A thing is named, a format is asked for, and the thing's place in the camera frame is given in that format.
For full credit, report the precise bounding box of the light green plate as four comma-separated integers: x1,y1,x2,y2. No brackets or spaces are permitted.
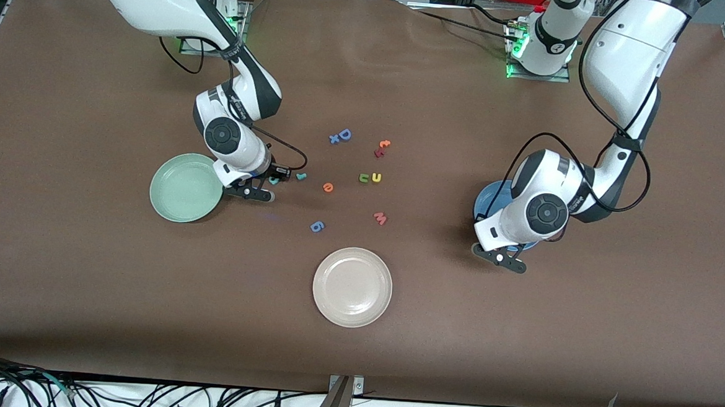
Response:
148,151,226,225

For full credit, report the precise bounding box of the beige plate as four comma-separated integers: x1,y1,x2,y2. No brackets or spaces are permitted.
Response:
310,245,395,330

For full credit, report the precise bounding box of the blue plate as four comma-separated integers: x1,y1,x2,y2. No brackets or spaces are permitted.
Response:
472,178,547,252

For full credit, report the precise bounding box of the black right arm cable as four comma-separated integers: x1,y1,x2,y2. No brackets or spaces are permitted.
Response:
152,32,315,173

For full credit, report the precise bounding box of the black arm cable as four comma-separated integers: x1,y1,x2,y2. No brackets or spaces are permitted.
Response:
490,0,662,214
152,32,315,173

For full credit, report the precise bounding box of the black cable on table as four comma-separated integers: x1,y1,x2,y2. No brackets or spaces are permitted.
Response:
408,6,517,41
465,3,524,28

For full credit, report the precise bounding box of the teal tipped cable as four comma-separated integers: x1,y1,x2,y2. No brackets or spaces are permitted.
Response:
36,372,78,400

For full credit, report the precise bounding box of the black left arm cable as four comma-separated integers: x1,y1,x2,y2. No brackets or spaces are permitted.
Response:
490,0,662,214

